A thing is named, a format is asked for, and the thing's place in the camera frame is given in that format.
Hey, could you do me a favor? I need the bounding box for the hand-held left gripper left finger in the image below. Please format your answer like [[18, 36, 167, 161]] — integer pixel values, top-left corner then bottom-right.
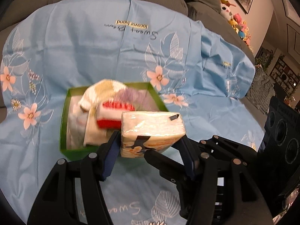
[[27, 130, 121, 225]]

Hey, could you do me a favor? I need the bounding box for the dark display shelf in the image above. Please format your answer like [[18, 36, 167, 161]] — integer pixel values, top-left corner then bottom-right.
[[269, 60, 300, 89]]

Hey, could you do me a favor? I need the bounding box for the red and white sock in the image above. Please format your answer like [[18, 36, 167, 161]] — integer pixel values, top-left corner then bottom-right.
[[96, 100, 136, 129]]

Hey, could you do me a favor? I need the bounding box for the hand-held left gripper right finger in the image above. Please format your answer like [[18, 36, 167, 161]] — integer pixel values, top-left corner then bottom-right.
[[172, 136, 273, 225]]

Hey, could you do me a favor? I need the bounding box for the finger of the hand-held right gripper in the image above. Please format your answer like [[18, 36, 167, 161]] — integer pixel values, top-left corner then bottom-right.
[[141, 149, 190, 188], [199, 135, 258, 169]]

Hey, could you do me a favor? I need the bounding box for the yellow and white towel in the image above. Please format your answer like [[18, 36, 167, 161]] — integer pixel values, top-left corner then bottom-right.
[[78, 80, 127, 146]]

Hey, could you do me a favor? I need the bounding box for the green plant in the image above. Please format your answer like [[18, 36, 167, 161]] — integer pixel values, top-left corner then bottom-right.
[[255, 48, 275, 72]]

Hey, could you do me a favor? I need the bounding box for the green cardboard box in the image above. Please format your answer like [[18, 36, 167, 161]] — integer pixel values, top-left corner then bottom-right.
[[58, 82, 169, 161]]

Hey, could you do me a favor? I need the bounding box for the pile of colourful plush toys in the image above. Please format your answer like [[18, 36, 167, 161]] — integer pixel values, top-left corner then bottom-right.
[[219, 0, 255, 52]]

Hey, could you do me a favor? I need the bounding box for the purple waffle cloth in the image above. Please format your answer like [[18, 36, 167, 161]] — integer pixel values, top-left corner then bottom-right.
[[115, 88, 150, 109]]

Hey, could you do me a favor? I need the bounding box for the blue floral bed sheet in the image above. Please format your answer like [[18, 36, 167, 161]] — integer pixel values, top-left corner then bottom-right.
[[0, 0, 257, 225]]

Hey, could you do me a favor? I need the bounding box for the tissue pack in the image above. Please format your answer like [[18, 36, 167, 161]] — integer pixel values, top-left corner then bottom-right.
[[121, 111, 187, 158]]

